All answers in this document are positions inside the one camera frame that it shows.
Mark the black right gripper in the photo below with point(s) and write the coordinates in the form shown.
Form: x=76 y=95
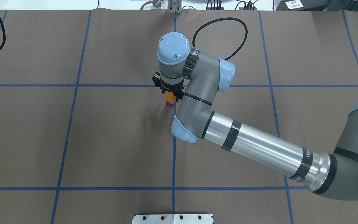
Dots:
x=170 y=90

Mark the orange trapezoid block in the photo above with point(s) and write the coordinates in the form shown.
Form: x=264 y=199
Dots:
x=170 y=97

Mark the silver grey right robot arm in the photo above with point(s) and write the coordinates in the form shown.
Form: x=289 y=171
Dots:
x=196 y=77

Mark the purple trapezoid block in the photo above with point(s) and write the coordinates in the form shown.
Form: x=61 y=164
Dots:
x=172 y=105

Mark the blue tape grid lines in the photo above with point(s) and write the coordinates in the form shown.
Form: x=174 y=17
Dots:
x=174 y=155

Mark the brown paper table cover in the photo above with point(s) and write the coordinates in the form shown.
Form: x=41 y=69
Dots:
x=104 y=124

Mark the white mounting plate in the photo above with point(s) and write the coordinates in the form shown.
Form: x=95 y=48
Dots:
x=173 y=219

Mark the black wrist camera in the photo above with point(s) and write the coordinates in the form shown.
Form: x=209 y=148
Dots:
x=156 y=79

